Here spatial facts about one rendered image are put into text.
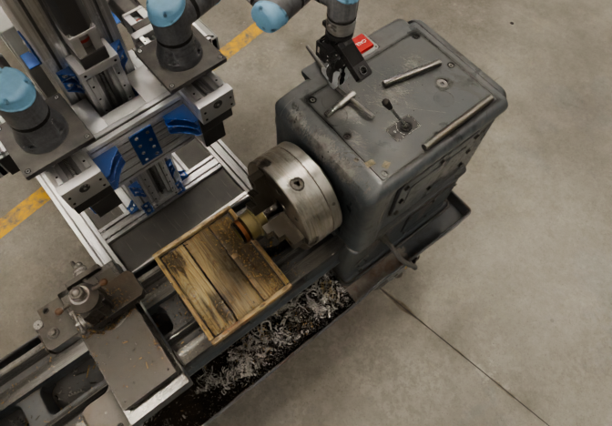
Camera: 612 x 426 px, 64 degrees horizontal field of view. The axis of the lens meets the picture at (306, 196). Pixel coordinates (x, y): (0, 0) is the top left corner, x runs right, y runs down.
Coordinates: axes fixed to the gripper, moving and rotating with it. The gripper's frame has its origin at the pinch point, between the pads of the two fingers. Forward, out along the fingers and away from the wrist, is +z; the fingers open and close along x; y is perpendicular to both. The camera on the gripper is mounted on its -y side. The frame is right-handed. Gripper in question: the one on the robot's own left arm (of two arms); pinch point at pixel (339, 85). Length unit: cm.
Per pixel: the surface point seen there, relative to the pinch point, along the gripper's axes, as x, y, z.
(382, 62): -19.0, 1.1, 4.1
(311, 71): 1.0, 11.7, 4.1
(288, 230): 34.6, -20.7, 19.6
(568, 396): -45, -128, 130
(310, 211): 28.7, -23.0, 10.5
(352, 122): 3.2, -10.5, 4.1
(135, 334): 86, -15, 33
